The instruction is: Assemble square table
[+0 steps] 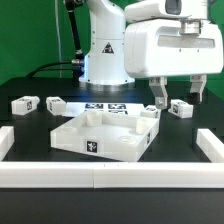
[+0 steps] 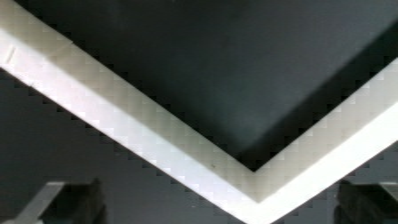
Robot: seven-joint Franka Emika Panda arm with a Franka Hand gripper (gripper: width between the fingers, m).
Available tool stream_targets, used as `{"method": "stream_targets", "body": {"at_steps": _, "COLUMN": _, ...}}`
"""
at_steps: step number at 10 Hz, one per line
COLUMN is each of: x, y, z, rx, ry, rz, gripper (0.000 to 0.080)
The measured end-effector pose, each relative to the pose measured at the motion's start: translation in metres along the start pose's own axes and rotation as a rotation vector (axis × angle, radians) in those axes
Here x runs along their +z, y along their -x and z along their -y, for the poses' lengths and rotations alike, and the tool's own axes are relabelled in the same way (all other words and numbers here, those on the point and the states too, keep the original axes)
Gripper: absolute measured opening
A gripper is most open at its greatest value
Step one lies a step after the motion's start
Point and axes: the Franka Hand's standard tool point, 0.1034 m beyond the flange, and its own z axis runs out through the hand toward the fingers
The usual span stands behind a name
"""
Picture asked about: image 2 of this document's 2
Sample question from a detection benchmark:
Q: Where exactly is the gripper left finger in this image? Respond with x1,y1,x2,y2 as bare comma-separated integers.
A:
5,179,107,224

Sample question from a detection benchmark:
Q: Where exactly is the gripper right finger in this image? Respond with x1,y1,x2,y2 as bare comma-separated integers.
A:
334,181,398,224

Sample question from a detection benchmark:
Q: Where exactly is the white U-shaped fence wall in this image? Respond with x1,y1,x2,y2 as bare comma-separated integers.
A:
0,0,398,224

